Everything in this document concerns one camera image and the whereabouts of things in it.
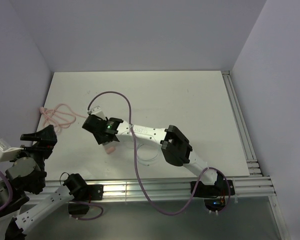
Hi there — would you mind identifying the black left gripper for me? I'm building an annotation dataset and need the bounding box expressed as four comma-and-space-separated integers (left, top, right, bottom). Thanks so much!
11, 124, 58, 189

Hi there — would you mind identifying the thin light blue cable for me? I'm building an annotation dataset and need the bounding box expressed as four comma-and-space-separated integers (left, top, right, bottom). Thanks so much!
136, 144, 161, 167

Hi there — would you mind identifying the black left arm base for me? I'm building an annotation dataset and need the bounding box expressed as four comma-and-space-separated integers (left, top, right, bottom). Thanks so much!
67, 184, 104, 219

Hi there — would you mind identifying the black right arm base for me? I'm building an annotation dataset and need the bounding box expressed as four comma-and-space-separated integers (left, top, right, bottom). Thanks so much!
193, 180, 236, 198

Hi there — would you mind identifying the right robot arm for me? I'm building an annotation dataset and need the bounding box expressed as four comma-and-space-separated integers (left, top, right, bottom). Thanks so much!
82, 114, 224, 195

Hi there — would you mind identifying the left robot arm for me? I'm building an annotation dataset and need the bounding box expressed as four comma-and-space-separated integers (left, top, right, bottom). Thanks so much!
0, 124, 88, 240

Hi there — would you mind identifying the pink power strip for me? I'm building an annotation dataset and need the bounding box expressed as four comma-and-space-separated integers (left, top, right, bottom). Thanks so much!
104, 146, 116, 155

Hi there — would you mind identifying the pink power strip cord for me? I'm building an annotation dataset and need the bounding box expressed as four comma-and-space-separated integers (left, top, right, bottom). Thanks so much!
38, 102, 90, 136

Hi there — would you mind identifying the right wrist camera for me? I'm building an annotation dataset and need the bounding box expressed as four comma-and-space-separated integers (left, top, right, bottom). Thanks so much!
87, 105, 106, 120

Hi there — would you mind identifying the aluminium table rail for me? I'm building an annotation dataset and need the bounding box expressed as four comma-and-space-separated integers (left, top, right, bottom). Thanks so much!
4, 71, 291, 240

